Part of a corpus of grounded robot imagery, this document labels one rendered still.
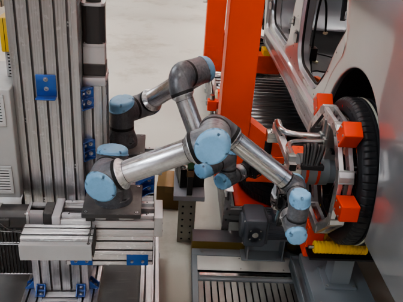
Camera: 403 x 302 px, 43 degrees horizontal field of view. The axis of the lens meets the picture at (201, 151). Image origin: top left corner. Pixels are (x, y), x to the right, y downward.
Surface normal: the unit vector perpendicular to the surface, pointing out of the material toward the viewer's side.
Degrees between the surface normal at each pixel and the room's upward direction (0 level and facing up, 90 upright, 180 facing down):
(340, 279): 90
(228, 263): 0
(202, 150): 87
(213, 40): 90
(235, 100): 90
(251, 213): 0
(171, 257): 0
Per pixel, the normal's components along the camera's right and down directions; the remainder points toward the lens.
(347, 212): 0.03, 0.45
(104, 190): -0.20, 0.48
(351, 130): 0.07, -0.47
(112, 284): 0.07, -0.89
